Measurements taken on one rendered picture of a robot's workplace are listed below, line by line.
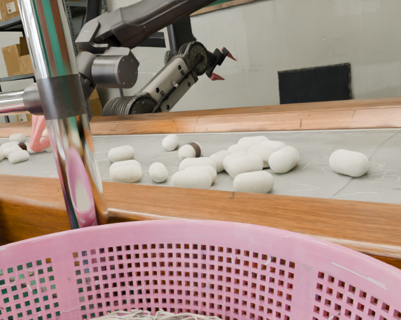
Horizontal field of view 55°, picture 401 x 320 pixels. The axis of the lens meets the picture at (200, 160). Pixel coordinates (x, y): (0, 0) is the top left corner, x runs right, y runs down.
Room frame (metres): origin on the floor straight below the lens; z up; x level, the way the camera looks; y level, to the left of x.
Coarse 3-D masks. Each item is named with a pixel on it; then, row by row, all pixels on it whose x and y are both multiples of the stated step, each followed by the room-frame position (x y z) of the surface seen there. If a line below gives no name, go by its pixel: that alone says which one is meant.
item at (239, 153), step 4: (236, 152) 0.37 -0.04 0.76; (240, 152) 0.37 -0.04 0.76; (244, 152) 0.37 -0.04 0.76; (228, 156) 0.36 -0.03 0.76; (232, 156) 0.36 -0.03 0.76; (236, 156) 0.36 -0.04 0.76; (240, 156) 0.36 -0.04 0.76; (224, 160) 0.36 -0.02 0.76; (228, 160) 0.36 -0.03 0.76; (224, 164) 0.36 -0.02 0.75; (224, 168) 0.36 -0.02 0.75
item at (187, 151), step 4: (180, 148) 0.44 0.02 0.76; (184, 148) 0.43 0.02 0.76; (188, 148) 0.43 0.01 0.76; (192, 148) 0.43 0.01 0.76; (200, 148) 0.45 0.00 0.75; (180, 152) 0.43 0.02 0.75; (184, 152) 0.43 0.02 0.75; (188, 152) 0.43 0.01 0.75; (192, 152) 0.43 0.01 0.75; (180, 156) 0.43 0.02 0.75; (184, 156) 0.43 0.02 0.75; (188, 156) 0.43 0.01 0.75; (192, 156) 0.43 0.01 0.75
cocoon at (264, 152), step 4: (256, 144) 0.38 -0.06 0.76; (252, 148) 0.38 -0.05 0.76; (256, 148) 0.37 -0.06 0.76; (260, 148) 0.37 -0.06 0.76; (264, 148) 0.36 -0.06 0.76; (268, 148) 0.36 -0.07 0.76; (248, 152) 0.38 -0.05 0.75; (252, 152) 0.37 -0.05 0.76; (256, 152) 0.37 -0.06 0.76; (260, 152) 0.36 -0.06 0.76; (264, 152) 0.36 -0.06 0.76; (268, 152) 0.36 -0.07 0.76; (272, 152) 0.36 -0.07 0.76; (260, 156) 0.36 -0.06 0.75; (264, 156) 0.36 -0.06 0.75; (268, 156) 0.36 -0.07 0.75; (264, 160) 0.36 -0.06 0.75; (268, 160) 0.36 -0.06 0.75; (264, 164) 0.36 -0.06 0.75; (268, 164) 0.36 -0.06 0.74
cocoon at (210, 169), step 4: (188, 168) 0.34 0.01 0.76; (192, 168) 0.34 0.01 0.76; (196, 168) 0.34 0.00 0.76; (200, 168) 0.34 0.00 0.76; (204, 168) 0.33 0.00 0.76; (208, 168) 0.33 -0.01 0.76; (212, 168) 0.34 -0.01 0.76; (208, 172) 0.33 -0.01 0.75; (212, 172) 0.33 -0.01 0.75; (216, 172) 0.34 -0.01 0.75; (212, 176) 0.33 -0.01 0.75; (216, 176) 0.34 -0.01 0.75; (212, 180) 0.33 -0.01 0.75
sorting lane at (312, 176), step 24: (0, 144) 0.86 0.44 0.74; (96, 144) 0.67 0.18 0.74; (120, 144) 0.63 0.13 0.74; (144, 144) 0.60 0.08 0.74; (216, 144) 0.52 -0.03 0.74; (288, 144) 0.46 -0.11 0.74; (312, 144) 0.44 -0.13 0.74; (336, 144) 0.42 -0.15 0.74; (360, 144) 0.41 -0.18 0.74; (384, 144) 0.39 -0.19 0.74; (0, 168) 0.57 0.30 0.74; (24, 168) 0.54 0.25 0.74; (48, 168) 0.52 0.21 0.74; (144, 168) 0.44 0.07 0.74; (168, 168) 0.42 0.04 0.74; (264, 168) 0.37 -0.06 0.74; (312, 168) 0.34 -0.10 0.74; (384, 168) 0.31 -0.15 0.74; (288, 192) 0.29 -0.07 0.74; (312, 192) 0.28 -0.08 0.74; (336, 192) 0.27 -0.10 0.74; (360, 192) 0.27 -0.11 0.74; (384, 192) 0.26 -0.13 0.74
